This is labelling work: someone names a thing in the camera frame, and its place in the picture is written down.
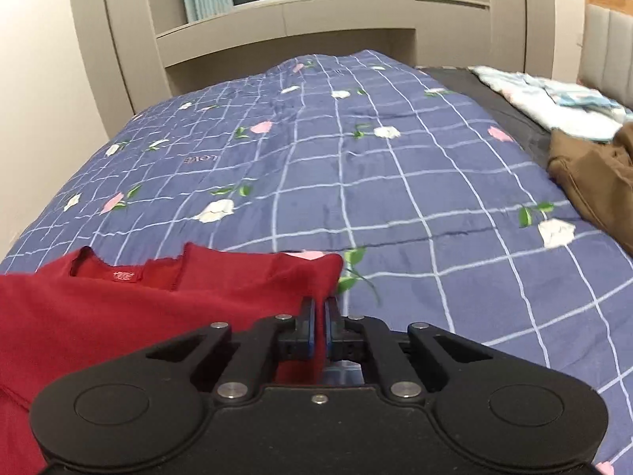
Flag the beige built-in cabinet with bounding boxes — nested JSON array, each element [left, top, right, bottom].
[[66, 0, 557, 114]]

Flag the brown garment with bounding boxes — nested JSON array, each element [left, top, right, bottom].
[[546, 121, 633, 258]]

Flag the grey padded headboard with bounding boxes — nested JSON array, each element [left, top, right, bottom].
[[576, 0, 633, 110]]

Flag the blue checked floral quilt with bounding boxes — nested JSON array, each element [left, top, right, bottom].
[[0, 49, 633, 475]]

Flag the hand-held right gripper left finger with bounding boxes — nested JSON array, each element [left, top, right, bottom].
[[143, 297, 317, 404]]

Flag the dark red shirt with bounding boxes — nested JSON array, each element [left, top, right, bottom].
[[0, 243, 345, 475]]

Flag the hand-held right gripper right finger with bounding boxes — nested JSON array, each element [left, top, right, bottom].
[[324, 297, 500, 403]]

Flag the white and light blue blanket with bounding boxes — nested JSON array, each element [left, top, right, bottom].
[[467, 65, 633, 142]]

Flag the dark bed sheet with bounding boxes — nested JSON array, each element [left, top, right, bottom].
[[415, 65, 569, 159]]

